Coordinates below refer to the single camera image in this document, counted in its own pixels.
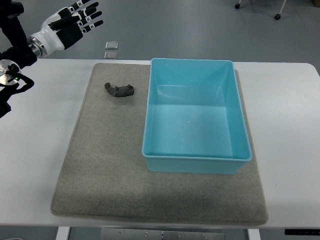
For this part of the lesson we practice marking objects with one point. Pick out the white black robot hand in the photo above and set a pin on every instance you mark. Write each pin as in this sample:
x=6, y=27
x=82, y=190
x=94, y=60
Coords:
x=64, y=28

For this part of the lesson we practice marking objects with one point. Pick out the upper floor socket plate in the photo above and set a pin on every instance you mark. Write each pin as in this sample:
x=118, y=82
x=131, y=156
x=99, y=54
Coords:
x=111, y=45

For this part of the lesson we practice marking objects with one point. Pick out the white right table leg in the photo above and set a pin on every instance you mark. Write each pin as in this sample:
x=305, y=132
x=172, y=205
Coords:
x=253, y=234

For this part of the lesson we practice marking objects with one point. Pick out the right chair caster wheel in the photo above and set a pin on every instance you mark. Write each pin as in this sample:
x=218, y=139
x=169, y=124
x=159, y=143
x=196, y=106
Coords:
x=277, y=16

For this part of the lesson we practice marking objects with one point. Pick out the metal table crossbar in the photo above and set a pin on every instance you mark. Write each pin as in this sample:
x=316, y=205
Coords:
x=148, y=234

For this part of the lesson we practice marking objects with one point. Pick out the floor socket plate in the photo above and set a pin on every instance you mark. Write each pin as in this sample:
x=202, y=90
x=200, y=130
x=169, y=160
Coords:
x=111, y=45
x=110, y=55

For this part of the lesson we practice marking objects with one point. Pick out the white left table leg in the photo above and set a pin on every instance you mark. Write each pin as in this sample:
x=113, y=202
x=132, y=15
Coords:
x=63, y=233

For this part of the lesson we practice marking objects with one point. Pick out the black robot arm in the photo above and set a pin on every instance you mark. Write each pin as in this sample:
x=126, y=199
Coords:
x=20, y=54

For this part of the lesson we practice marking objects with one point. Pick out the blue plastic box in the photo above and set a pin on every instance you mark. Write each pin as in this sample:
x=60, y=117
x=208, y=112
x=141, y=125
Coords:
x=195, y=120

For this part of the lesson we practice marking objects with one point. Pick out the white chair leg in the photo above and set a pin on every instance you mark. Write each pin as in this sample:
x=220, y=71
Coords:
x=282, y=7

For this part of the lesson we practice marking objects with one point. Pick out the white table leg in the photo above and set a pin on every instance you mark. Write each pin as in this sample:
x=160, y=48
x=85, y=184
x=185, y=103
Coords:
x=253, y=234
x=63, y=233

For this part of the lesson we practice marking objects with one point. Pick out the brown hippo toy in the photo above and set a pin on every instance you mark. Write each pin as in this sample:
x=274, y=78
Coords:
x=119, y=91

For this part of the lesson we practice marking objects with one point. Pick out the black table control panel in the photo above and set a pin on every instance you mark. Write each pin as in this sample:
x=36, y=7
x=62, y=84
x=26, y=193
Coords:
x=302, y=232

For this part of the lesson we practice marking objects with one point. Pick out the beige felt mat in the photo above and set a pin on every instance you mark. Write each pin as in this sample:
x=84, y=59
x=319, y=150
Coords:
x=104, y=175

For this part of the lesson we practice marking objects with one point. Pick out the lower floor socket plate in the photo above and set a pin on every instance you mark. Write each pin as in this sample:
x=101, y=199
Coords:
x=110, y=55

